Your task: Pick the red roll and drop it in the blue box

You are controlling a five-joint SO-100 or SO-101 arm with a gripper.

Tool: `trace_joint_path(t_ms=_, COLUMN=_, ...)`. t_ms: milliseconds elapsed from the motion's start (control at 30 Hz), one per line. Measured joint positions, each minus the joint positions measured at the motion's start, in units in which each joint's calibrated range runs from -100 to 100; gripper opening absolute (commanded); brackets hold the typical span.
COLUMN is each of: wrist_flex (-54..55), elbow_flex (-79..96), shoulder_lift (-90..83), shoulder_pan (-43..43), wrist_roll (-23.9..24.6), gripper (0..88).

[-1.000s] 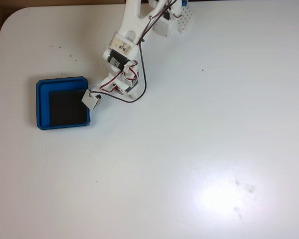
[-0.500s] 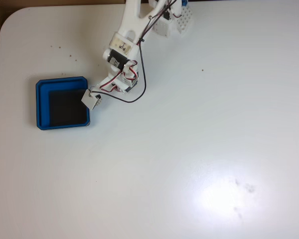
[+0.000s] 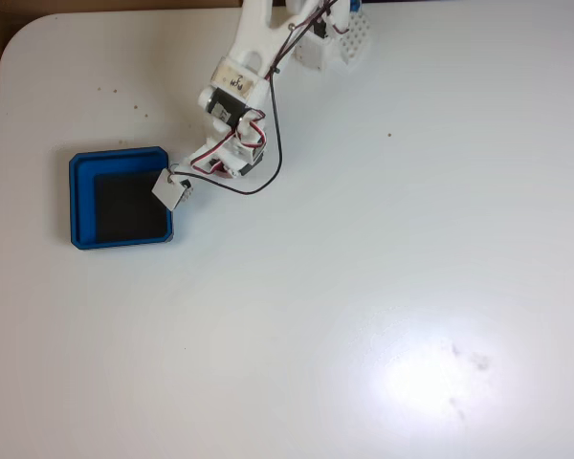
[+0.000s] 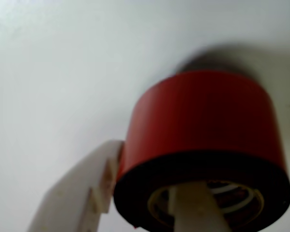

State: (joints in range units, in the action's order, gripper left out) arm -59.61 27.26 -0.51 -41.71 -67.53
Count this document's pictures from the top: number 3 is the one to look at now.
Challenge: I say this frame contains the red and white servo cable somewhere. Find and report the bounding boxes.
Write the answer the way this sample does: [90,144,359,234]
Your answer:
[190,109,270,176]

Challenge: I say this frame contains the white square camera board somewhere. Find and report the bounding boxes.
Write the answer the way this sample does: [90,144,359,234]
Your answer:
[151,167,193,212]

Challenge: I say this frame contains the black pad inside box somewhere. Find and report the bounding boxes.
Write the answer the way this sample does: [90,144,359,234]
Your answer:
[93,170,169,242]

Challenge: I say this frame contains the blue square box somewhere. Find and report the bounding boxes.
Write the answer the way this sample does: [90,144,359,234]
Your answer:
[68,145,177,251]

